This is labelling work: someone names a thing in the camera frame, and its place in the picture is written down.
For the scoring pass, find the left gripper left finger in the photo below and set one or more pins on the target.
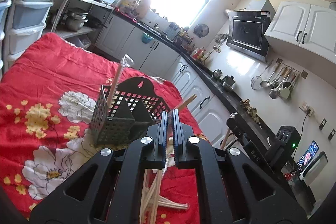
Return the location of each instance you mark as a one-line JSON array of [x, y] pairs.
[[108, 187]]

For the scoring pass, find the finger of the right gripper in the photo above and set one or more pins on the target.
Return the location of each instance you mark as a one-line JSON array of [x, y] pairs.
[[237, 131]]

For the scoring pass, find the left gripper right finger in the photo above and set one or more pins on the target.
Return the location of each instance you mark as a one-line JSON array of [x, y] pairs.
[[231, 188]]

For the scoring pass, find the chopsticks pair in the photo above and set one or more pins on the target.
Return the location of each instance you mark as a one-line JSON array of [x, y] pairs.
[[126, 61], [183, 104], [164, 202], [226, 136], [150, 199]]

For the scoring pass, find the black countertop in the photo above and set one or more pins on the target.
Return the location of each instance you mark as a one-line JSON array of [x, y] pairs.
[[210, 77]]

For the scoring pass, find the dark pot on counter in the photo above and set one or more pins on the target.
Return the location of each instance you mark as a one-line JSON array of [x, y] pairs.
[[228, 82]]

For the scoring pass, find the metal kettle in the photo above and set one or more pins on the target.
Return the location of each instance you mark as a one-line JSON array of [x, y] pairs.
[[217, 74]]

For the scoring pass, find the hanging metal ladles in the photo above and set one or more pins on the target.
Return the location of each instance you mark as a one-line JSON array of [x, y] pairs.
[[282, 80]]

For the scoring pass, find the dark green utensil basket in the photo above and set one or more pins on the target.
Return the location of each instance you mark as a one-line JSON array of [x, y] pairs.
[[134, 108]]

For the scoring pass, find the phone with lit screen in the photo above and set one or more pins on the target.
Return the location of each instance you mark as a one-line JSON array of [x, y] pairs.
[[308, 156]]

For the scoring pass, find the black range hood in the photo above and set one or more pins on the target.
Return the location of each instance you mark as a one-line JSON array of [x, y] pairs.
[[247, 29]]

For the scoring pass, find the red floral tablecloth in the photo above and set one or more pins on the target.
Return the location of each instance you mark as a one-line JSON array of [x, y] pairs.
[[47, 101]]

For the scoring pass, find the white upper cabinet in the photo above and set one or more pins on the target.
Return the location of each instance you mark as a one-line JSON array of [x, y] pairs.
[[307, 26]]

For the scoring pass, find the blue hanging bin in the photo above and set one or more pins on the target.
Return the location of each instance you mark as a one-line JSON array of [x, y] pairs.
[[146, 38]]

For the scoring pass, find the white lower cabinets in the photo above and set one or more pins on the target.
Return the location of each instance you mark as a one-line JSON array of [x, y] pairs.
[[119, 38]]

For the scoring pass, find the metal shelf rack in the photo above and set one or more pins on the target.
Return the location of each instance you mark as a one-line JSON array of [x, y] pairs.
[[57, 21]]

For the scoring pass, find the steel pot on shelf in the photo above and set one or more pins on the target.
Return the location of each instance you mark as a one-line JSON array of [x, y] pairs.
[[76, 17]]

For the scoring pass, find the blue drawer tower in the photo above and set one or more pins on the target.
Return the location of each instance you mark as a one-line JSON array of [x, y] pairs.
[[25, 23]]

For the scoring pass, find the beige top drawer tower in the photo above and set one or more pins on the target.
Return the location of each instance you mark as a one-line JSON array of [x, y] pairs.
[[4, 16]]

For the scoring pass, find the hanging wire strainer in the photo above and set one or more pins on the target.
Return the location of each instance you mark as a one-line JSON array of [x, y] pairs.
[[256, 81]]

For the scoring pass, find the wall fan vent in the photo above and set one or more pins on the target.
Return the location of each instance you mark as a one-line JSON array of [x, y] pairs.
[[201, 30]]

